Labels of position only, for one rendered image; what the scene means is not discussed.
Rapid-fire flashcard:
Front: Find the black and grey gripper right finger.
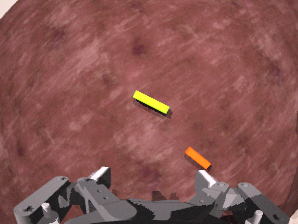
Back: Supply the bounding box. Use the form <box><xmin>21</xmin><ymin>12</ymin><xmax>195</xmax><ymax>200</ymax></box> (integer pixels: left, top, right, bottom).
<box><xmin>170</xmin><ymin>170</ymin><xmax>290</xmax><ymax>224</ymax></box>

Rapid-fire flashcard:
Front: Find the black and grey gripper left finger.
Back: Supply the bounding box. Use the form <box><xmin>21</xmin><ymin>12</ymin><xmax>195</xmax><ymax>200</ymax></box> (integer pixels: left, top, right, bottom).
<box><xmin>13</xmin><ymin>167</ymin><xmax>137</xmax><ymax>224</ymax></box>

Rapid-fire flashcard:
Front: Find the lime rod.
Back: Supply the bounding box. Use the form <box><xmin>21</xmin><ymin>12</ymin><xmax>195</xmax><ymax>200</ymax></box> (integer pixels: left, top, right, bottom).
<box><xmin>133</xmin><ymin>91</ymin><xmax>169</xmax><ymax>114</ymax></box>

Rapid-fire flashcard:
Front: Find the orange rod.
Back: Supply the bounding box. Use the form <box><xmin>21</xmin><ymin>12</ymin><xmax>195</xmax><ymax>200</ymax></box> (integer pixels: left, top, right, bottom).
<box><xmin>185</xmin><ymin>147</ymin><xmax>210</xmax><ymax>169</ymax></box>

